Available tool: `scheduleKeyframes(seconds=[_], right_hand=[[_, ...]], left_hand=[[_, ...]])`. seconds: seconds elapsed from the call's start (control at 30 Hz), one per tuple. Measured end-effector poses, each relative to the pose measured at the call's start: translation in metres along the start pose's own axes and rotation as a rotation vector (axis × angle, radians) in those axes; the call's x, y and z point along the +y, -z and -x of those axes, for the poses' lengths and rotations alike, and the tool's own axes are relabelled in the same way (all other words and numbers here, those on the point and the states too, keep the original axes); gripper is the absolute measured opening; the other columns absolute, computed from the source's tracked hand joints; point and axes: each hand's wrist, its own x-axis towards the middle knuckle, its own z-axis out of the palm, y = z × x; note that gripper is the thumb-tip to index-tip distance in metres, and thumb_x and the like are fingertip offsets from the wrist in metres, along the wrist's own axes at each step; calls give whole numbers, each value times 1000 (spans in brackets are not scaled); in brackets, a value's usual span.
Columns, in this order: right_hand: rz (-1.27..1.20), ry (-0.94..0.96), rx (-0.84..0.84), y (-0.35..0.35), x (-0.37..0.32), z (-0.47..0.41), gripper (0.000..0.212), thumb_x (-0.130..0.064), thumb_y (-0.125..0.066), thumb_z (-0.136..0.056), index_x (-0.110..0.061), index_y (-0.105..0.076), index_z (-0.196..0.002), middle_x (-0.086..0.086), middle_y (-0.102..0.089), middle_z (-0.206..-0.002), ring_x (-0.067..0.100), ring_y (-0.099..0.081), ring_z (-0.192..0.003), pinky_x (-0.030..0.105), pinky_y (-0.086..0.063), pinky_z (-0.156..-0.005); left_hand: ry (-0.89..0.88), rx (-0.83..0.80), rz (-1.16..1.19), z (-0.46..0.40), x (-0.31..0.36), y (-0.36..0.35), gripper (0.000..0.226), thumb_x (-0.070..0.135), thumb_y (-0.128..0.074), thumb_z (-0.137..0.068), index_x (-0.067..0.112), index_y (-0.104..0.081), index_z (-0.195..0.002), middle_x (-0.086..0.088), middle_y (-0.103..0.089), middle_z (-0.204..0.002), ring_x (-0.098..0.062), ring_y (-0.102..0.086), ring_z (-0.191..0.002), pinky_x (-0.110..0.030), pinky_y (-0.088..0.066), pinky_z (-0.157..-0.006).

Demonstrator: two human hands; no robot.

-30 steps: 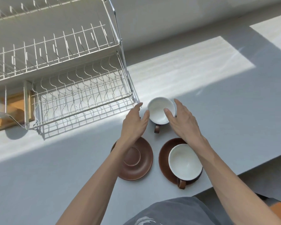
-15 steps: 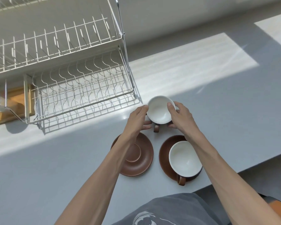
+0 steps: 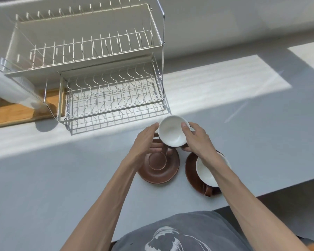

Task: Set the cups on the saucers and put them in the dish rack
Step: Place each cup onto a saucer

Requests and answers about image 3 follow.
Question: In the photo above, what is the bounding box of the person's left hand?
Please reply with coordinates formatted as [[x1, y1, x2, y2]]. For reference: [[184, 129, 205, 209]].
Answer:
[[130, 123, 166, 165]]

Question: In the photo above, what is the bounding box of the person's right hand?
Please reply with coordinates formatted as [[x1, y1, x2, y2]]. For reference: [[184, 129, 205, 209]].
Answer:
[[181, 122, 222, 165]]

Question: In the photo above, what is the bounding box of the white ceramic bowl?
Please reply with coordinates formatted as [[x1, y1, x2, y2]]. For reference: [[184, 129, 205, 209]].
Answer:
[[158, 115, 192, 148]]

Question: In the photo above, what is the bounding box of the person's right forearm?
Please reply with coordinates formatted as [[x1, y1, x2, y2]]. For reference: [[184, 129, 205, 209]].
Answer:
[[200, 153, 313, 251]]

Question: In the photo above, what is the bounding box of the person's left forearm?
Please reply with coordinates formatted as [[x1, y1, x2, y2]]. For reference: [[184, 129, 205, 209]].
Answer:
[[60, 154, 147, 251]]

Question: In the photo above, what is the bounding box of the brown ceramic saucer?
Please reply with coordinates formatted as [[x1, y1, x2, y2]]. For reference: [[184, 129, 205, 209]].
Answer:
[[137, 146, 180, 185], [185, 150, 225, 197]]

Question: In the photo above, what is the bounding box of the two-tier metal dish rack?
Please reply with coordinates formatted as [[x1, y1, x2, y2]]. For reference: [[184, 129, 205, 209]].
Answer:
[[1, 0, 166, 129]]

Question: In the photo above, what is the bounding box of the grey printed t-shirt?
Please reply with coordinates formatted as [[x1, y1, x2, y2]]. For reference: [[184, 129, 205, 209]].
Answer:
[[110, 210, 314, 251]]

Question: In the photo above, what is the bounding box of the wooden tray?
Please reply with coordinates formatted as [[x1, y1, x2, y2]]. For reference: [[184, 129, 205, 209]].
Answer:
[[0, 87, 67, 128]]

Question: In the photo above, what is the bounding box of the stack of clear plastic cups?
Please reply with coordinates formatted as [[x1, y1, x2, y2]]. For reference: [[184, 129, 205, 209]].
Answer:
[[0, 49, 50, 113]]

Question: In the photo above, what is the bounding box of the white cup with brown handle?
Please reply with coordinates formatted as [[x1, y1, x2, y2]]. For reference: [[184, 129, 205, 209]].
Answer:
[[196, 153, 231, 197]]

